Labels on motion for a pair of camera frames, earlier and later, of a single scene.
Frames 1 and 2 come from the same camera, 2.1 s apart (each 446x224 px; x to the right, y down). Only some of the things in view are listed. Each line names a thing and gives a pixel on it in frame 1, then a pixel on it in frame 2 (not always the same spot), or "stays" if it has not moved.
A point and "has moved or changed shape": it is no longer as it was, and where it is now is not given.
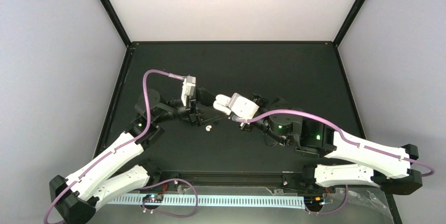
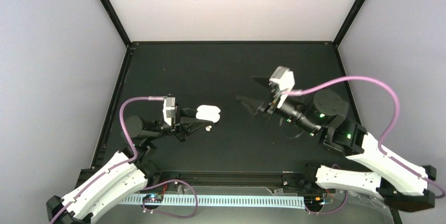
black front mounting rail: (231, 177) stays
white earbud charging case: (221, 104) has moved or changed shape
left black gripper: (195, 115) → (182, 120)
